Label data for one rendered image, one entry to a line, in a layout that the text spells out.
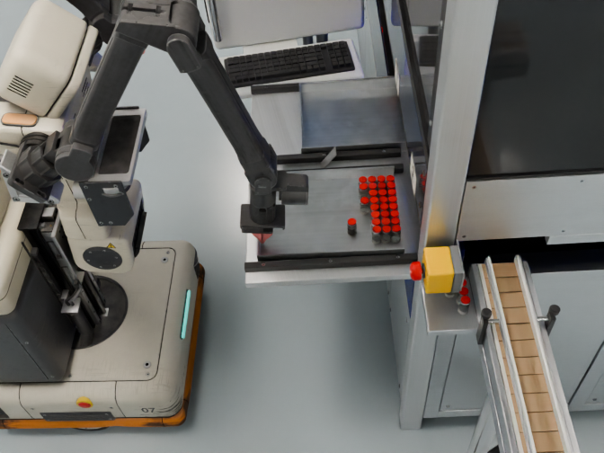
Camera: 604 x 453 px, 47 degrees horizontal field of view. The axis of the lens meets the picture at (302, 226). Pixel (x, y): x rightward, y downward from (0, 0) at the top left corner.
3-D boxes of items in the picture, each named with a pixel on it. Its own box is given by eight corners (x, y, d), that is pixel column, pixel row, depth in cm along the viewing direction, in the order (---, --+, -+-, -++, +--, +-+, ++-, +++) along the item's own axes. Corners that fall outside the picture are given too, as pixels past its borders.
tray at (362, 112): (418, 84, 198) (419, 75, 195) (430, 149, 182) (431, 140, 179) (299, 93, 199) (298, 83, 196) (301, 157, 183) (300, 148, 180)
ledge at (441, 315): (481, 282, 158) (482, 278, 156) (492, 333, 150) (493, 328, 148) (420, 286, 158) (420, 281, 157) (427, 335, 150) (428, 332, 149)
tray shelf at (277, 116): (415, 78, 203) (415, 74, 201) (453, 276, 159) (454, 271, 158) (253, 89, 204) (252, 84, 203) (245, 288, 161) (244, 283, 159)
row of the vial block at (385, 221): (385, 187, 175) (385, 174, 171) (391, 244, 163) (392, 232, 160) (376, 187, 175) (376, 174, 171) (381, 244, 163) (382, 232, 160)
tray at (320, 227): (394, 175, 177) (394, 165, 174) (404, 257, 161) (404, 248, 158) (261, 182, 179) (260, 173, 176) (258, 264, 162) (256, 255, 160)
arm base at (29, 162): (22, 141, 146) (5, 183, 138) (43, 123, 141) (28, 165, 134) (57, 163, 151) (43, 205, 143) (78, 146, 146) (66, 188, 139)
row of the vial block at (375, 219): (376, 187, 175) (376, 174, 171) (381, 244, 163) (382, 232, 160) (367, 188, 175) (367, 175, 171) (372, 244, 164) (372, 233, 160)
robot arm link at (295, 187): (255, 146, 146) (254, 178, 141) (309, 147, 147) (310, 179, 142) (255, 182, 156) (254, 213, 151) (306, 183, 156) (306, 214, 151)
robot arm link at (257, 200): (250, 171, 150) (249, 190, 146) (281, 172, 150) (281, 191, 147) (250, 191, 155) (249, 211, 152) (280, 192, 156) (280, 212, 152)
